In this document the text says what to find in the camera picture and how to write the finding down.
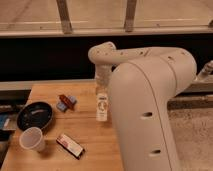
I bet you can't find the left metal window post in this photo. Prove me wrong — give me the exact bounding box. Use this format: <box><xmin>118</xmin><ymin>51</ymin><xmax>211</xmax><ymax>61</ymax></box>
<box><xmin>56</xmin><ymin>0</ymin><xmax>72</xmax><ymax>34</ymax></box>

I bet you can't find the blue object beside table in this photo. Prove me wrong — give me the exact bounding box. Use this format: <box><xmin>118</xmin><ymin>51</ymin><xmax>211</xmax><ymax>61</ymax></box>
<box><xmin>0</xmin><ymin>115</ymin><xmax>10</xmax><ymax>130</ymax></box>

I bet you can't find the red and white snack box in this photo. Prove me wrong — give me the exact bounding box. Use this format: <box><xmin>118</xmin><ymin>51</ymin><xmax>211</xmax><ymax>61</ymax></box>
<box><xmin>56</xmin><ymin>134</ymin><xmax>85</xmax><ymax>159</ymax></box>

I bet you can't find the white bottle with label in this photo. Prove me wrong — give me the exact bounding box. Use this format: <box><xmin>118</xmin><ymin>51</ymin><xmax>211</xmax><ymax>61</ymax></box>
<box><xmin>96</xmin><ymin>88</ymin><xmax>108</xmax><ymax>122</ymax></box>

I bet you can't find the white paper cup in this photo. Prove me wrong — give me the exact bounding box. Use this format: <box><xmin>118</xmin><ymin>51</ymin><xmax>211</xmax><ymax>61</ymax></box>
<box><xmin>19</xmin><ymin>127</ymin><xmax>46</xmax><ymax>152</ymax></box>

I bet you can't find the right metal window post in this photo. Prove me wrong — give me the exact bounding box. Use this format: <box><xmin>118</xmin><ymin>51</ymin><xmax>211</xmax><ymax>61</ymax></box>
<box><xmin>124</xmin><ymin>0</ymin><xmax>137</xmax><ymax>32</ymax></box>

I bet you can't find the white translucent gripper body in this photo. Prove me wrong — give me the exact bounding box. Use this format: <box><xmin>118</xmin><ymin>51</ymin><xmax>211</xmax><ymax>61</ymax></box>
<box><xmin>95</xmin><ymin>65</ymin><xmax>112</xmax><ymax>94</ymax></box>

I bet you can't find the metal window post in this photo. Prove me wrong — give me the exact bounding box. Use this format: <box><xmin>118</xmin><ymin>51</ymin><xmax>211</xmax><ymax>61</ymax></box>
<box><xmin>124</xmin><ymin>0</ymin><xmax>137</xmax><ymax>32</ymax></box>
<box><xmin>56</xmin><ymin>0</ymin><xmax>72</xmax><ymax>34</ymax></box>

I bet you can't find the red snack packet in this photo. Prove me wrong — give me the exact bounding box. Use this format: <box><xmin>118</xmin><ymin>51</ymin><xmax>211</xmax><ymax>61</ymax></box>
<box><xmin>59</xmin><ymin>94</ymin><xmax>74</xmax><ymax>110</ymax></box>

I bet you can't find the black round bowl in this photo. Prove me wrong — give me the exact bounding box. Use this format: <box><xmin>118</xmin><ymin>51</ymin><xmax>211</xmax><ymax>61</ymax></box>
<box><xmin>17</xmin><ymin>102</ymin><xmax>53</xmax><ymax>131</ymax></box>

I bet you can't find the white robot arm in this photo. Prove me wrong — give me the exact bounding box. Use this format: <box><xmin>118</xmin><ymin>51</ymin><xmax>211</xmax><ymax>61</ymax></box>
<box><xmin>88</xmin><ymin>42</ymin><xmax>213</xmax><ymax>171</ymax></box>

